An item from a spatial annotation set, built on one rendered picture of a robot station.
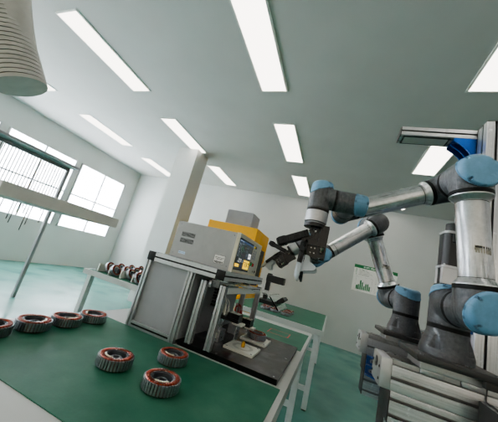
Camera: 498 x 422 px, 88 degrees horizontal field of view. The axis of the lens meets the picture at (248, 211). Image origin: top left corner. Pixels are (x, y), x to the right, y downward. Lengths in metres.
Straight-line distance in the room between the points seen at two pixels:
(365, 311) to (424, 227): 2.35
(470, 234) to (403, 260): 5.87
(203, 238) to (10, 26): 1.09
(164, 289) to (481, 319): 1.18
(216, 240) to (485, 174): 1.11
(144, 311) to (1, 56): 1.12
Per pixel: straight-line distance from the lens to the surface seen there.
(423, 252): 7.01
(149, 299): 1.42
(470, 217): 1.04
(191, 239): 1.47
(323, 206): 0.90
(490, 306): 0.98
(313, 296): 6.67
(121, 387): 0.94
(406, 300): 1.58
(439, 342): 1.10
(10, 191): 0.86
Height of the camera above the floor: 1.15
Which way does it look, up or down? 12 degrees up
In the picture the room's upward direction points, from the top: 15 degrees clockwise
